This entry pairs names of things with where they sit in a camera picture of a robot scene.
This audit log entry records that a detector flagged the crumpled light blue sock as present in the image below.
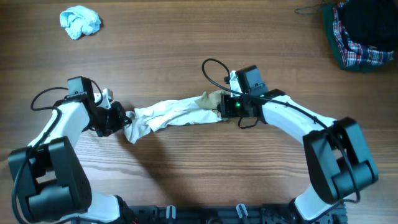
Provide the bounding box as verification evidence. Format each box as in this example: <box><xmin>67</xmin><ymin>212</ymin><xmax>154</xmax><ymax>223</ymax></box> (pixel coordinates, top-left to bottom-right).
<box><xmin>60</xmin><ymin>6</ymin><xmax>101</xmax><ymax>40</ymax></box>

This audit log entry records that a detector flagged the white and beige cloth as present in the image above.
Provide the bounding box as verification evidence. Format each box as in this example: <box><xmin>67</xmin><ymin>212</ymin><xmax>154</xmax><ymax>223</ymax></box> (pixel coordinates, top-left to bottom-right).
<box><xmin>124</xmin><ymin>90</ymin><xmax>226</xmax><ymax>144</ymax></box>

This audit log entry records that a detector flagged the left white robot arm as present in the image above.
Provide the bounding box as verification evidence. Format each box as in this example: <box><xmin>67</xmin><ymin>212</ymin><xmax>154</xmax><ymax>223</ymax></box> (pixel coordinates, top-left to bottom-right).
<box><xmin>8</xmin><ymin>77</ymin><xmax>138</xmax><ymax>223</ymax></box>

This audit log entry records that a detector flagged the plaid lined green basket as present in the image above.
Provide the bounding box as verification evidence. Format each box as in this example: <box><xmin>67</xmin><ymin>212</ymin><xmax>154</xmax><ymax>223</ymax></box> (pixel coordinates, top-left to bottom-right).
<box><xmin>321</xmin><ymin>0</ymin><xmax>397</xmax><ymax>72</ymax></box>

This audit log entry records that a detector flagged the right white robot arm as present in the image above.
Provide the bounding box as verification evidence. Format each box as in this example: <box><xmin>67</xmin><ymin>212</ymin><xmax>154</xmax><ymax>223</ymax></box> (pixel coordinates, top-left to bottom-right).
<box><xmin>218</xmin><ymin>65</ymin><xmax>378</xmax><ymax>223</ymax></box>

